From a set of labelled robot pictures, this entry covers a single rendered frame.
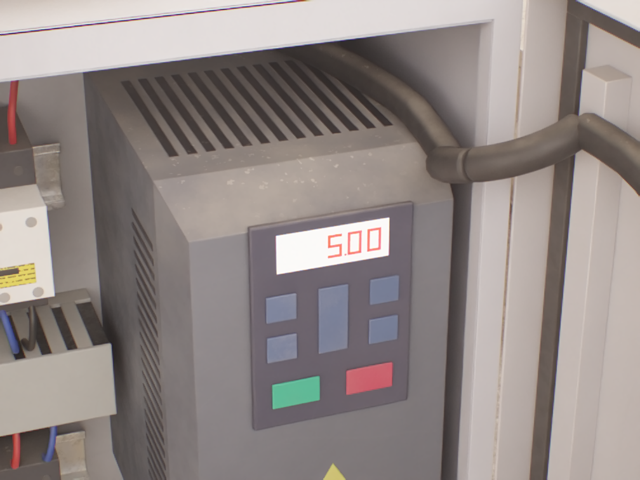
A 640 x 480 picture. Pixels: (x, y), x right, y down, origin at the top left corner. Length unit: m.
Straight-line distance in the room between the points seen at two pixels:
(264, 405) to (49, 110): 0.19
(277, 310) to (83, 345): 0.15
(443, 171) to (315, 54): 0.14
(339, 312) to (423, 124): 0.09
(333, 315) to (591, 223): 0.11
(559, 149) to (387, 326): 0.12
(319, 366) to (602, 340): 0.12
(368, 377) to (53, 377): 0.17
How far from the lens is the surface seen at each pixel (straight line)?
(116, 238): 0.71
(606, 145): 0.55
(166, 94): 0.69
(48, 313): 0.76
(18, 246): 0.67
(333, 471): 0.67
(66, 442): 0.83
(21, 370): 0.73
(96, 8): 0.54
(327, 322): 0.62
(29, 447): 0.77
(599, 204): 0.58
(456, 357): 0.70
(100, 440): 0.83
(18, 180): 0.68
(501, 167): 0.56
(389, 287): 0.62
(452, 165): 0.58
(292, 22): 0.55
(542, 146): 0.56
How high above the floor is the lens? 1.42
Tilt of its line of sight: 28 degrees down
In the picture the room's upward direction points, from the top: straight up
